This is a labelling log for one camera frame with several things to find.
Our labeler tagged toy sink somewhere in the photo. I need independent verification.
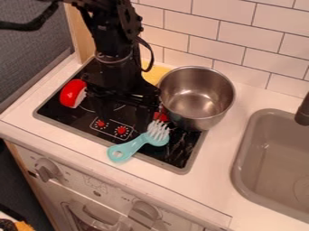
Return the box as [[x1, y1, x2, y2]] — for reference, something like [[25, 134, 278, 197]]
[[229, 108, 309, 224]]

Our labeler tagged yellow cloth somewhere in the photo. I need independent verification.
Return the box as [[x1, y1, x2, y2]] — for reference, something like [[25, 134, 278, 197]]
[[139, 60, 173, 87]]

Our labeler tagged toy stove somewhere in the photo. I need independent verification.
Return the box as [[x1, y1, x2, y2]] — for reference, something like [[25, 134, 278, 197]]
[[33, 57, 210, 176]]

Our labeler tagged silver pot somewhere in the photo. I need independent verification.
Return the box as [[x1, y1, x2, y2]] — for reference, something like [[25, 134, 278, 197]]
[[156, 65, 237, 133]]

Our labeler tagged small red toy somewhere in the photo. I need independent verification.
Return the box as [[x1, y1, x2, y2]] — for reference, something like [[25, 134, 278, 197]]
[[152, 110, 171, 123]]

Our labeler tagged red and white toy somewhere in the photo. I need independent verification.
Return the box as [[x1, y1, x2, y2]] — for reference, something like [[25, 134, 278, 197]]
[[59, 79, 89, 109]]

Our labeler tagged light blue brush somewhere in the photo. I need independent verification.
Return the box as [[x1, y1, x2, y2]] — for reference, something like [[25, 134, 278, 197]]
[[106, 119, 172, 164]]

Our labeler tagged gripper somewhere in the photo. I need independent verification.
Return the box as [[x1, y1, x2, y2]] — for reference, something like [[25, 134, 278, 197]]
[[84, 57, 164, 134]]

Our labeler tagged black cable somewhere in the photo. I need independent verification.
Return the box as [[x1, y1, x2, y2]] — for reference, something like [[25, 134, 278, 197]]
[[0, 0, 63, 32]]

